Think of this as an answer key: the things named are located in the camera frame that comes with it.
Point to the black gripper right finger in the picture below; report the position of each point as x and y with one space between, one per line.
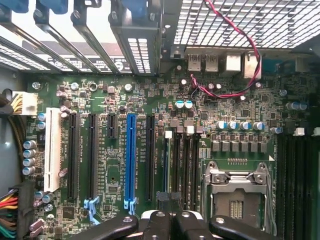
187 225

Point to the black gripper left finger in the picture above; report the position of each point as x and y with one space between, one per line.
155 225

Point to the RAM slot with white latch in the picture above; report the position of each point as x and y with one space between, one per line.
188 160
298 175
168 160

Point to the black RAM slot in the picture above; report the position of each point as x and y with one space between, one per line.
197 160
283 180

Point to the metal CPU socket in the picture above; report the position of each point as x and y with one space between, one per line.
237 190

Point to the light blue slot latch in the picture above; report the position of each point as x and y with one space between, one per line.
92 207

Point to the long black expansion slot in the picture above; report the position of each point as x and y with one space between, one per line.
93 155
73 155
150 155

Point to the blue expansion slot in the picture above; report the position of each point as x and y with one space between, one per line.
130 155

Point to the short black expansion slot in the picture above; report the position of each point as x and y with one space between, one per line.
112 126

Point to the green motherboard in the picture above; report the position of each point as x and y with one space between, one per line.
225 117

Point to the white PCI expansion slot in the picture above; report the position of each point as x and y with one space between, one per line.
52 150

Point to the black main power connector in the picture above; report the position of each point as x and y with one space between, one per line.
25 205

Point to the silver USB port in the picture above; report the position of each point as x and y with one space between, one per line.
194 62
212 62

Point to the silver square port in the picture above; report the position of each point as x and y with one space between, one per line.
233 63

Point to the silver network port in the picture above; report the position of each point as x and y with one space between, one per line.
252 65

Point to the white power connector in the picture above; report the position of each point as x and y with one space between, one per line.
26 103

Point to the metal expansion slot brackets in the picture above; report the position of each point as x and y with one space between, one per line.
137 37

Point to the grey metal PC case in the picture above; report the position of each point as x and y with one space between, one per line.
225 25

